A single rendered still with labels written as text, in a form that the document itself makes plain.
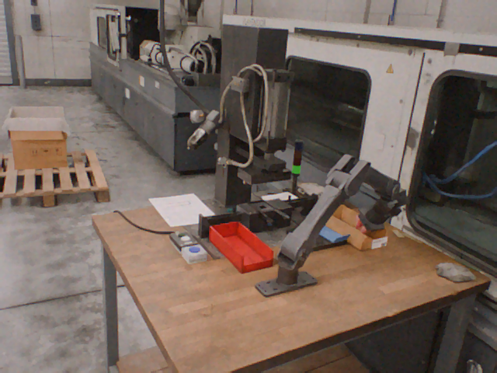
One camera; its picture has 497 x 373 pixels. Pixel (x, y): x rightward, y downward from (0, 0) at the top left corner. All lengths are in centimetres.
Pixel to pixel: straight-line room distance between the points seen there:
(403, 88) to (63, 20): 919
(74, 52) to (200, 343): 979
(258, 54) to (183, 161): 335
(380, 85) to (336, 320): 117
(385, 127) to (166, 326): 133
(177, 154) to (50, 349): 273
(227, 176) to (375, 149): 71
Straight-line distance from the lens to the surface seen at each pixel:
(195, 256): 154
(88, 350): 265
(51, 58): 1071
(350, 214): 193
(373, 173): 155
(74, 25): 1071
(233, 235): 173
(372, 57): 222
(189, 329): 127
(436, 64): 190
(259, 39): 168
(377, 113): 218
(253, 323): 130
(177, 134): 482
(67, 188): 434
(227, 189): 195
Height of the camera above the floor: 168
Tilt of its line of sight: 20 degrees down
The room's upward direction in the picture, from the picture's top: 4 degrees clockwise
